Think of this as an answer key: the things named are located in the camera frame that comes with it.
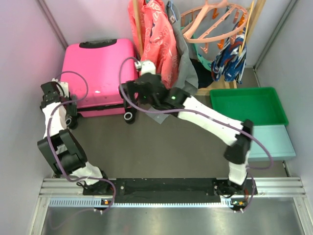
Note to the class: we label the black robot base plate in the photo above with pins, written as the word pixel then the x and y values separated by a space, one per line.
pixel 178 190

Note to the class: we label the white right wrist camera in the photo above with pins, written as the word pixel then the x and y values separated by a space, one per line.
pixel 144 67

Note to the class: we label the teal round clothes hanger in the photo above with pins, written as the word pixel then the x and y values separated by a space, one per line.
pixel 196 52

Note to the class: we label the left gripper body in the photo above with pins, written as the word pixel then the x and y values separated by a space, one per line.
pixel 73 97

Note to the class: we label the wooden clothes rack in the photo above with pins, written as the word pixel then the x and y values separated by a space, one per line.
pixel 252 22

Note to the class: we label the light blue plastic tray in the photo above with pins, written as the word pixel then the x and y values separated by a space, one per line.
pixel 275 139

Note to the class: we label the grey hanging garment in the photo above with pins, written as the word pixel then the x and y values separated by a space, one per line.
pixel 187 76

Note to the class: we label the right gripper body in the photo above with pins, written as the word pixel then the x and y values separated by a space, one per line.
pixel 133 89

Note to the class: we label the blue white patterned garment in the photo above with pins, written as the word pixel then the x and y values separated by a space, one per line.
pixel 231 60

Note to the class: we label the dark navy folded garment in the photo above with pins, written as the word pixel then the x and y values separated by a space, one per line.
pixel 204 75

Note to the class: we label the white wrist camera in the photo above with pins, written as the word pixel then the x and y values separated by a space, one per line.
pixel 63 87
pixel 144 67

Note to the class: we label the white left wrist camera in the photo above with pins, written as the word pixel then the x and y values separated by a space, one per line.
pixel 63 87

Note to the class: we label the pink hard-shell suitcase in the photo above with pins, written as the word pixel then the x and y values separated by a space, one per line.
pixel 93 71

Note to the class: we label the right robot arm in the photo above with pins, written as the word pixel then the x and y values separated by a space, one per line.
pixel 235 134

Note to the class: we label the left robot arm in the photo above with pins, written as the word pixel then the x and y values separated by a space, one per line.
pixel 68 150

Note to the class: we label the pink round clothes hanger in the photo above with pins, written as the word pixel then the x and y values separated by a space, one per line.
pixel 215 22

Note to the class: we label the aluminium rail frame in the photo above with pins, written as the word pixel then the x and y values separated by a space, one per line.
pixel 189 206

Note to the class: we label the coral patterned jacket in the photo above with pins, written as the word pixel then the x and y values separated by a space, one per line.
pixel 159 43

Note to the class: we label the green plastic tray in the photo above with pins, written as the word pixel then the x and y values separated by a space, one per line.
pixel 260 105

